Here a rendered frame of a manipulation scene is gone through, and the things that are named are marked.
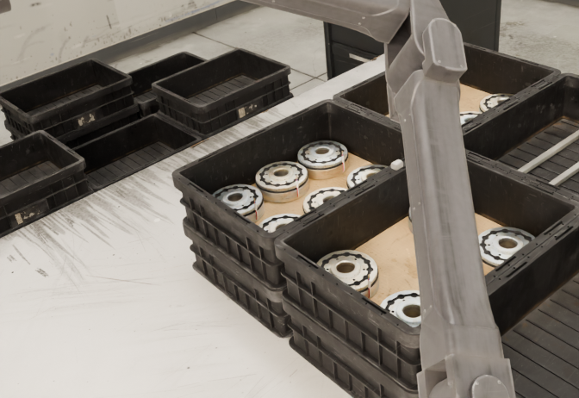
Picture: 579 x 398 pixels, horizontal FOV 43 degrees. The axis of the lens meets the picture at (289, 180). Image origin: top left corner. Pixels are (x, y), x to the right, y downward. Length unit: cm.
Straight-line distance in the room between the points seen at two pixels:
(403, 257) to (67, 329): 63
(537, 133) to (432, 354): 98
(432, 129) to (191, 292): 77
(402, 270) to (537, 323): 23
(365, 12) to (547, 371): 55
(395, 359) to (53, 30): 350
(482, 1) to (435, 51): 232
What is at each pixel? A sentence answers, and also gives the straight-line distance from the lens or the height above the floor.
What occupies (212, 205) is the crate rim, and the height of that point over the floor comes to 93.
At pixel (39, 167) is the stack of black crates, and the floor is 49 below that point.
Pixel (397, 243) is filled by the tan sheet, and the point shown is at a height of 83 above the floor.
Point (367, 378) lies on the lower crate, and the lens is 113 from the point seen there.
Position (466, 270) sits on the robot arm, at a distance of 70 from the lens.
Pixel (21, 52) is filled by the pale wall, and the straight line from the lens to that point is 424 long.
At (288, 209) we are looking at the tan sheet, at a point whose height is 83.
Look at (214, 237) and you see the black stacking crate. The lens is 133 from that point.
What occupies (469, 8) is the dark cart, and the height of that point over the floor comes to 58.
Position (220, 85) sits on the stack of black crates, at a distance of 273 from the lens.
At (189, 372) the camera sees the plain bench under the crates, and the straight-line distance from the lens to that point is 128.
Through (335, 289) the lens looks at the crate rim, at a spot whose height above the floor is 92.
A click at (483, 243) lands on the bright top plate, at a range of 123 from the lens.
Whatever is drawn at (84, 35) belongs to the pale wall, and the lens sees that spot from 437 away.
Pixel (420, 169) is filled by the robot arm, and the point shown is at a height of 121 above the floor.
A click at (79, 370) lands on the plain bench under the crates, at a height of 70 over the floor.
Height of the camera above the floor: 161
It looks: 32 degrees down
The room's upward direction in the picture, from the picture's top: 7 degrees counter-clockwise
